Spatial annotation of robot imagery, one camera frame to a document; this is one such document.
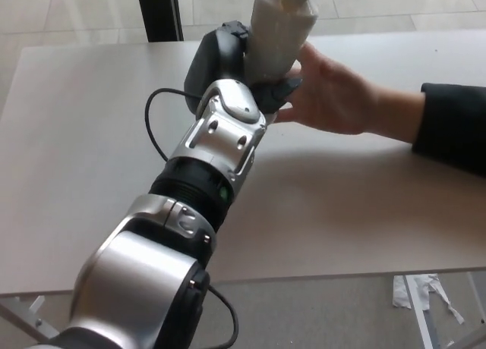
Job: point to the person's dark sleeved forearm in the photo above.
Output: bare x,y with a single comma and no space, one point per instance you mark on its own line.
453,127

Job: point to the torn white paper scrap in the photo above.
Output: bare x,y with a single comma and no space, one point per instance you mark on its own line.
401,296

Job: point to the black vertical pillar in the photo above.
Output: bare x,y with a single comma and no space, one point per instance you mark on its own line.
159,13

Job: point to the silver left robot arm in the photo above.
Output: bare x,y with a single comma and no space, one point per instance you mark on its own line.
152,258

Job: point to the white metal bracket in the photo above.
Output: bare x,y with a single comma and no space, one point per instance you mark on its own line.
32,305

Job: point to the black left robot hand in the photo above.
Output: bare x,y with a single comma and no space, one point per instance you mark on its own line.
216,57

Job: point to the grey metal bar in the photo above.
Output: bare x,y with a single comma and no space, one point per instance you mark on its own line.
23,326

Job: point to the white table leg frame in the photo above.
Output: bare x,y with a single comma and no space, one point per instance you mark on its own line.
419,315

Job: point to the white plastic bottle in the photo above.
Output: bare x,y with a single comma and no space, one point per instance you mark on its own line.
275,38

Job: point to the person's bare hand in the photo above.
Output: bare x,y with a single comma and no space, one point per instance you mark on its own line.
338,98

